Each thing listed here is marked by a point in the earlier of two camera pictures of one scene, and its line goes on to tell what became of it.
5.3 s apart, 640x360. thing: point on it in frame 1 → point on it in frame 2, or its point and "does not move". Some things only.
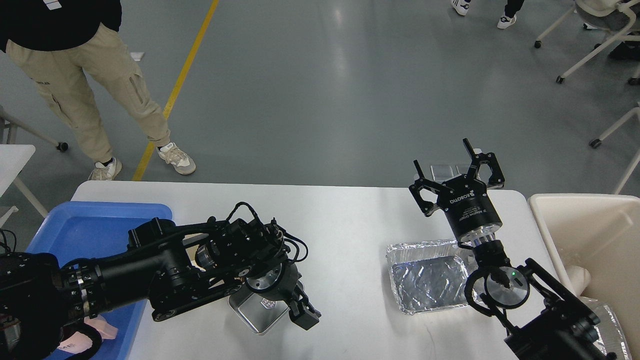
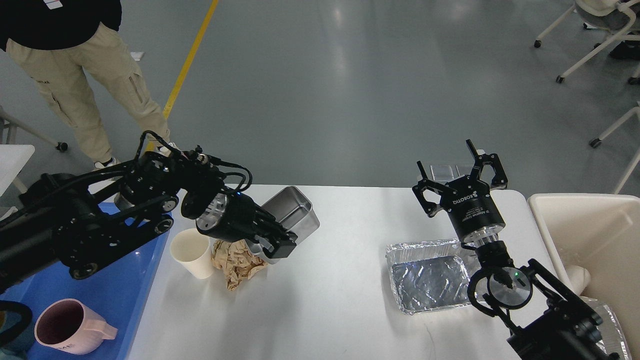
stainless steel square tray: x=258 y=312 → x=293 y=212
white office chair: x=619 y=16 does not move
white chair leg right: x=595 y=142 does not move
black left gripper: x=279 y=281 → x=231 y=217
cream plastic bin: x=595 y=239 does not move
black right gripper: x=464 y=199 does not move
